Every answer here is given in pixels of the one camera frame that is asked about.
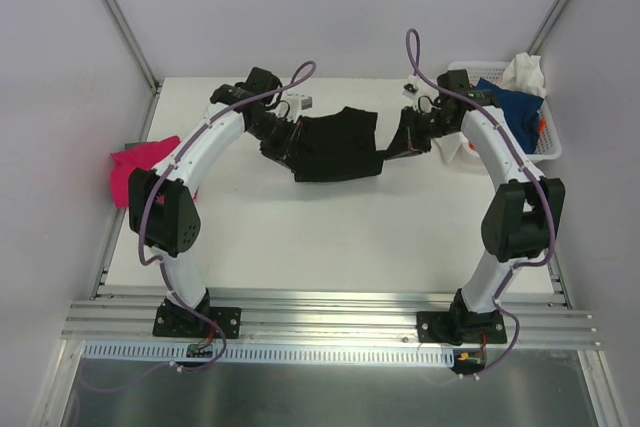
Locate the black t shirt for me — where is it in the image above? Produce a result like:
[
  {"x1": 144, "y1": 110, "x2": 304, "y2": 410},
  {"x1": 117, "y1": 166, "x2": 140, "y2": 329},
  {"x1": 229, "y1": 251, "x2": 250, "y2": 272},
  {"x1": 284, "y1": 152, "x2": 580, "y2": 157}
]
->
[{"x1": 287, "y1": 107, "x2": 386, "y2": 183}]

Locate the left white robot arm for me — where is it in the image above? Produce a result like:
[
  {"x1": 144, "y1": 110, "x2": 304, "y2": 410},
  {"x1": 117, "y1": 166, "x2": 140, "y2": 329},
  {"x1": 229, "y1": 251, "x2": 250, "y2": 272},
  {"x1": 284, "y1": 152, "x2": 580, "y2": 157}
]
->
[{"x1": 128, "y1": 61, "x2": 316, "y2": 335}]

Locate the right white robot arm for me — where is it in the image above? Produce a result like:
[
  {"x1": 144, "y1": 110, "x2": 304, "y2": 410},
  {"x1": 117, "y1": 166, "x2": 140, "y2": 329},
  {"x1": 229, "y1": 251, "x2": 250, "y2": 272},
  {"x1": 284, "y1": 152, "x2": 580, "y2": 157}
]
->
[{"x1": 388, "y1": 70, "x2": 566, "y2": 342}]

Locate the white t shirt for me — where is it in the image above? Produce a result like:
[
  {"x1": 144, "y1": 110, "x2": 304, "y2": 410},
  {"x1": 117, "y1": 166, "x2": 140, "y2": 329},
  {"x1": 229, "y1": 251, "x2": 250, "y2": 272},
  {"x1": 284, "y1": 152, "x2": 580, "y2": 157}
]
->
[{"x1": 435, "y1": 133, "x2": 477, "y2": 164}]

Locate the blue t shirt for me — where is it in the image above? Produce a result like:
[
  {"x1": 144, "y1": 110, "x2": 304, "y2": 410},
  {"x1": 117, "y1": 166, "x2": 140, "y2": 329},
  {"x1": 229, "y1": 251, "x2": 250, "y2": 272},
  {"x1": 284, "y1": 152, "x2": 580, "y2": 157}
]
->
[{"x1": 476, "y1": 78, "x2": 543, "y2": 154}]

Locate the white cloth in basket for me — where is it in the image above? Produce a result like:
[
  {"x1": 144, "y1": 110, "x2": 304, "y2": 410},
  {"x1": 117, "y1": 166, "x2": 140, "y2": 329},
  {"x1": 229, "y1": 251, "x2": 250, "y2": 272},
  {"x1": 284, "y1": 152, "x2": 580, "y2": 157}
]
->
[{"x1": 500, "y1": 53, "x2": 547, "y2": 98}]

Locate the white plastic basket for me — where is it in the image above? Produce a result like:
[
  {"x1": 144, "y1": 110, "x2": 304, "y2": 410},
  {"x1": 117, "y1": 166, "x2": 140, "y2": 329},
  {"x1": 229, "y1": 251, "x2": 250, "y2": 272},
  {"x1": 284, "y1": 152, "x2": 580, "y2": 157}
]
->
[{"x1": 447, "y1": 61, "x2": 562, "y2": 163}]

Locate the folded pink t shirt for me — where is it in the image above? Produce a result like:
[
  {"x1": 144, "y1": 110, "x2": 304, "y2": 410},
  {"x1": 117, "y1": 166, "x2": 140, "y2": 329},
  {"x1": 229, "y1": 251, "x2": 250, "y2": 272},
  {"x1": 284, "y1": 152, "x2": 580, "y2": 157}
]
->
[{"x1": 110, "y1": 135, "x2": 181, "y2": 208}]

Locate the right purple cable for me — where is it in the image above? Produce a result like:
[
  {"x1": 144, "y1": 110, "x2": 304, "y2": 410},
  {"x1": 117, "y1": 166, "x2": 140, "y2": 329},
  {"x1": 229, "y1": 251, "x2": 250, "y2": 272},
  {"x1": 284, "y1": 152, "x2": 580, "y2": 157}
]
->
[{"x1": 405, "y1": 28, "x2": 559, "y2": 382}]

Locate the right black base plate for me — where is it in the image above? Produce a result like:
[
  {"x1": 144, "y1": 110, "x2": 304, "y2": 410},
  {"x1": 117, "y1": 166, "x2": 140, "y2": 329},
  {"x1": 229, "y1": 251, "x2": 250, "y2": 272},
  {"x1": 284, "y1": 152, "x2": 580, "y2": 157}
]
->
[{"x1": 416, "y1": 311, "x2": 507, "y2": 346}]

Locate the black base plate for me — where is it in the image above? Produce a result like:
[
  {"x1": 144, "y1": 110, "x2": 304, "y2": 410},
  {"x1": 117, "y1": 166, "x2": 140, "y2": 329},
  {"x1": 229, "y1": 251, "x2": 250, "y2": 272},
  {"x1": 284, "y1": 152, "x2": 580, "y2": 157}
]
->
[
  {"x1": 416, "y1": 311, "x2": 507, "y2": 346},
  {"x1": 152, "y1": 302, "x2": 242, "y2": 339}
]

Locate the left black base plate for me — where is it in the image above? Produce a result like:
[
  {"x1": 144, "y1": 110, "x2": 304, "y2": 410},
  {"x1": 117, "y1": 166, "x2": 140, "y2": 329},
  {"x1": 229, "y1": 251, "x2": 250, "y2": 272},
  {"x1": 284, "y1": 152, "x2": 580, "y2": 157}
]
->
[{"x1": 152, "y1": 302, "x2": 242, "y2": 339}]

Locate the aluminium mounting rail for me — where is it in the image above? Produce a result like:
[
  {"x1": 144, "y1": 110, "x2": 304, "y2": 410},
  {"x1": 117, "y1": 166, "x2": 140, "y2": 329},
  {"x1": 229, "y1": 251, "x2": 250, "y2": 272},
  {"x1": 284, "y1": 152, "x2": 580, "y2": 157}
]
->
[{"x1": 62, "y1": 286, "x2": 604, "y2": 350}]

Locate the white slotted cable duct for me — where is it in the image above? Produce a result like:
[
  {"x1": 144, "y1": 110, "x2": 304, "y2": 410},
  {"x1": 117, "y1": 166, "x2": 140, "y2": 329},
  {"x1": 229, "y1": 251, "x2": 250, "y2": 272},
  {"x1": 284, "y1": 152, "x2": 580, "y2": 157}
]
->
[{"x1": 83, "y1": 341, "x2": 454, "y2": 368}]

